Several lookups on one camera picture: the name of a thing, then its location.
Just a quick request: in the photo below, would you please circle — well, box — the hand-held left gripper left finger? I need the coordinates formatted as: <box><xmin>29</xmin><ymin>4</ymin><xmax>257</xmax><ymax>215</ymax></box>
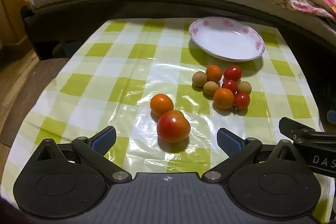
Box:
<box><xmin>35</xmin><ymin>126</ymin><xmax>133</xmax><ymax>184</ymax></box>

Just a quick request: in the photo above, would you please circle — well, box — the wooden cabinet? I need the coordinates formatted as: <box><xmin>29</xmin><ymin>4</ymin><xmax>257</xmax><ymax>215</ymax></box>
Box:
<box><xmin>0</xmin><ymin>0</ymin><xmax>40</xmax><ymax>48</ymax></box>

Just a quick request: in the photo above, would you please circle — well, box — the brown longan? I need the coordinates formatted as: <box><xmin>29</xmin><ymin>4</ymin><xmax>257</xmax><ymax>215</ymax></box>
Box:
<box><xmin>192</xmin><ymin>71</ymin><xmax>208</xmax><ymax>87</ymax></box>
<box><xmin>203</xmin><ymin>81</ymin><xmax>219</xmax><ymax>96</ymax></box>
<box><xmin>238</xmin><ymin>81</ymin><xmax>252</xmax><ymax>95</ymax></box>

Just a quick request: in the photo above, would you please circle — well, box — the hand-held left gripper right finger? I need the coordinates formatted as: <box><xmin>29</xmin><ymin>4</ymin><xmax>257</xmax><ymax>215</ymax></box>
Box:
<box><xmin>201</xmin><ymin>127</ymin><xmax>306</xmax><ymax>184</ymax></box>

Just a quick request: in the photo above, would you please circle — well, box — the small tangerine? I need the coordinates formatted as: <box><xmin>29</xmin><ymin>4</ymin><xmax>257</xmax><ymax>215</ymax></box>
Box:
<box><xmin>213</xmin><ymin>88</ymin><xmax>235</xmax><ymax>110</ymax></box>
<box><xmin>205</xmin><ymin>65</ymin><xmax>223</xmax><ymax>83</ymax></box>

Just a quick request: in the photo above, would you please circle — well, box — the green checked tablecloth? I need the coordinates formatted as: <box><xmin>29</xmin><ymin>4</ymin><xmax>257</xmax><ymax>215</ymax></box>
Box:
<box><xmin>0</xmin><ymin>18</ymin><xmax>336</xmax><ymax>224</ymax></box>

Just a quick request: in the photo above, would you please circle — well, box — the orange tomato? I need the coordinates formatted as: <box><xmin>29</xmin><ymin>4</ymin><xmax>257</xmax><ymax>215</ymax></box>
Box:
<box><xmin>150</xmin><ymin>93</ymin><xmax>174</xmax><ymax>117</ymax></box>

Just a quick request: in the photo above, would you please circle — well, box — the white plate with pink flowers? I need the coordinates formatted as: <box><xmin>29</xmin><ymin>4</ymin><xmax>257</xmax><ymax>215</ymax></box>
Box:
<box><xmin>188</xmin><ymin>17</ymin><xmax>265</xmax><ymax>62</ymax></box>

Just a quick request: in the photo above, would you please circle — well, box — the red cherry tomato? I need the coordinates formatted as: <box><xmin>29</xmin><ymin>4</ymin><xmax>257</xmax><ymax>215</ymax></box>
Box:
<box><xmin>231</xmin><ymin>92</ymin><xmax>251</xmax><ymax>115</ymax></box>
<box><xmin>222</xmin><ymin>80</ymin><xmax>238</xmax><ymax>93</ymax></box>
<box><xmin>223</xmin><ymin>65</ymin><xmax>242</xmax><ymax>82</ymax></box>

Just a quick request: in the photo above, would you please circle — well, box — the large red tomato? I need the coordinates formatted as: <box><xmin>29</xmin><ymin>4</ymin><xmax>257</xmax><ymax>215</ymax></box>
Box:
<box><xmin>157</xmin><ymin>110</ymin><xmax>191</xmax><ymax>143</ymax></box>

